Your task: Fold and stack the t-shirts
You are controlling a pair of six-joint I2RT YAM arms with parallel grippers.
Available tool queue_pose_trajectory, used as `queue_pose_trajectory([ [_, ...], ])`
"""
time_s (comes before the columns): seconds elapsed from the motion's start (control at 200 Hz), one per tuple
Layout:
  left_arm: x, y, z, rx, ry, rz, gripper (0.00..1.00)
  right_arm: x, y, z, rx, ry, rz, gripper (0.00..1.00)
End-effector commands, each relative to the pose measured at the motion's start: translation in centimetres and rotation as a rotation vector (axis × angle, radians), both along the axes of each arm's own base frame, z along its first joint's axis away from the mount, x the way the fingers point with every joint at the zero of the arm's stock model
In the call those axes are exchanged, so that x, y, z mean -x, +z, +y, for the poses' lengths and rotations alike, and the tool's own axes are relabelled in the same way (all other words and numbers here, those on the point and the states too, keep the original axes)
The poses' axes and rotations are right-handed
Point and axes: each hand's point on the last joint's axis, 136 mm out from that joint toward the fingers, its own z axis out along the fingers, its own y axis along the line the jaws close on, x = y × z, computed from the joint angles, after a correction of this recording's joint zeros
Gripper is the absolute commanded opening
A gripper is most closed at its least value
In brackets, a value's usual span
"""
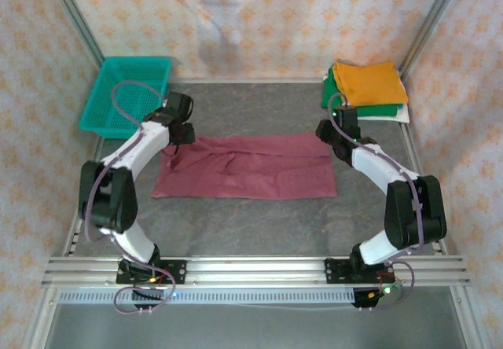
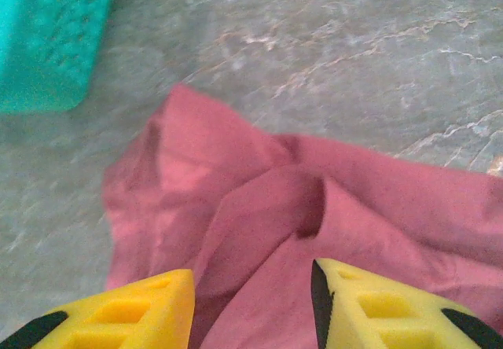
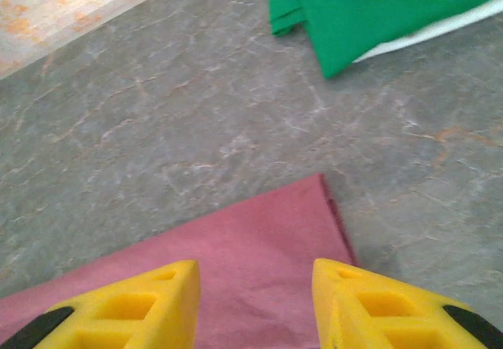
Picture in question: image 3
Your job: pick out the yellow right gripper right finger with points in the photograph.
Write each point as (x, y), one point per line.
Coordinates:
(377, 317)

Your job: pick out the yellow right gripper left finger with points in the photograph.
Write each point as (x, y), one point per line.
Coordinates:
(129, 317)

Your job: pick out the pink shirt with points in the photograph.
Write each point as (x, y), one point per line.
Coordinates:
(259, 254)

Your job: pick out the folded white t-shirt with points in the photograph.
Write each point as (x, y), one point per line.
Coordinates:
(432, 30)

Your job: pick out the folded green t-shirt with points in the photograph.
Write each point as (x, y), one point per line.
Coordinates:
(373, 15)

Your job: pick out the patterned fabric backdrop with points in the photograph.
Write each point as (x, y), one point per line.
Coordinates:
(59, 7)

